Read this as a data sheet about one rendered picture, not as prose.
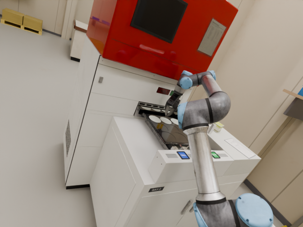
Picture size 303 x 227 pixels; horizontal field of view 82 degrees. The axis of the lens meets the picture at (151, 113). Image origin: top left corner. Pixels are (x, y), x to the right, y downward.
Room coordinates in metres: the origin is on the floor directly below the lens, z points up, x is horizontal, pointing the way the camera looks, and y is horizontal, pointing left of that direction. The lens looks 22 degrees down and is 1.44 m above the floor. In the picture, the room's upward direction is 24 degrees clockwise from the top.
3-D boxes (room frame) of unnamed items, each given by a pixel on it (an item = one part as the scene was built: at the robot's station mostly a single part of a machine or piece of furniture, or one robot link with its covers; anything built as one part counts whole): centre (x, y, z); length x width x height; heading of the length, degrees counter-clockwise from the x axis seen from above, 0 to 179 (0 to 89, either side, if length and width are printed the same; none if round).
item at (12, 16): (5.94, 5.31, 0.20); 1.17 x 0.84 x 0.41; 122
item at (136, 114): (1.37, -0.06, 0.89); 0.44 x 0.02 x 0.10; 126
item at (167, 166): (0.87, -0.35, 0.89); 0.55 x 0.09 x 0.14; 126
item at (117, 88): (1.28, 0.09, 1.02); 0.81 x 0.03 x 0.40; 126
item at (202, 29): (1.53, 0.28, 1.52); 0.81 x 0.75 x 0.60; 126
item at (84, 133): (1.55, 0.29, 0.41); 0.82 x 0.70 x 0.82; 126
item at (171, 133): (1.21, -0.19, 0.90); 0.34 x 0.34 x 0.01; 36
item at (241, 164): (1.35, -0.56, 0.89); 0.62 x 0.35 x 0.14; 36
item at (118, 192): (1.17, -0.32, 0.41); 0.96 x 0.64 x 0.82; 126
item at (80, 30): (6.07, 2.24, 0.46); 2.40 x 1.94 x 0.92; 122
